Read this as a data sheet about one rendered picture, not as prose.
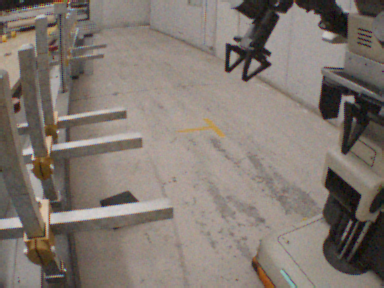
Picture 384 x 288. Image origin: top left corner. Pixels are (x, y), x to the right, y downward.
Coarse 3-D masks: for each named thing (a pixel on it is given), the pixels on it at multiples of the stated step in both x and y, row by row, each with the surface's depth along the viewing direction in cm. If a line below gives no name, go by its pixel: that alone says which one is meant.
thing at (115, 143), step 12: (60, 144) 70; (72, 144) 70; (84, 144) 70; (96, 144) 71; (108, 144) 72; (120, 144) 74; (132, 144) 75; (24, 156) 65; (60, 156) 69; (72, 156) 70; (0, 168) 63
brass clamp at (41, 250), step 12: (48, 204) 51; (48, 216) 48; (48, 228) 45; (24, 240) 41; (36, 240) 42; (48, 240) 43; (24, 252) 41; (36, 252) 41; (48, 252) 42; (36, 264) 42; (48, 264) 43
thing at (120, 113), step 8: (88, 112) 94; (96, 112) 95; (104, 112) 95; (112, 112) 95; (120, 112) 96; (64, 120) 90; (72, 120) 91; (80, 120) 92; (88, 120) 93; (96, 120) 94; (104, 120) 95; (112, 120) 96; (24, 128) 85
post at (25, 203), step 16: (0, 80) 30; (0, 96) 31; (0, 112) 32; (0, 128) 33; (16, 128) 37; (0, 144) 34; (16, 144) 36; (0, 160) 35; (16, 160) 36; (16, 176) 37; (16, 192) 38; (32, 192) 42; (16, 208) 39; (32, 208) 40; (32, 224) 41; (48, 272) 47
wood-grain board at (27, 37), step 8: (24, 32) 357; (32, 32) 331; (8, 40) 274; (16, 40) 259; (24, 40) 251; (32, 40) 238; (0, 48) 214; (8, 48) 206; (16, 48) 199; (0, 56) 171; (8, 56) 167; (16, 56) 162; (0, 64) 143; (8, 64) 140; (16, 64) 138; (16, 72) 120; (16, 80) 106; (16, 88) 103
